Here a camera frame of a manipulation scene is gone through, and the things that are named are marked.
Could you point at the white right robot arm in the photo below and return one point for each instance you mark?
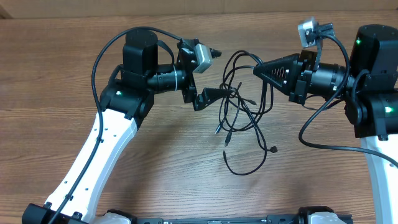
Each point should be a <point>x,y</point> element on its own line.
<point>366,84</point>

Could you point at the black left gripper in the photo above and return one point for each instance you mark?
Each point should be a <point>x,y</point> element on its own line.
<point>207,96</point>

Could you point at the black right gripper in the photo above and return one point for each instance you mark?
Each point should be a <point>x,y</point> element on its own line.
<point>289,64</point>

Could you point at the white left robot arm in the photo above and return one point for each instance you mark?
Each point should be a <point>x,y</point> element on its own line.
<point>121,108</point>

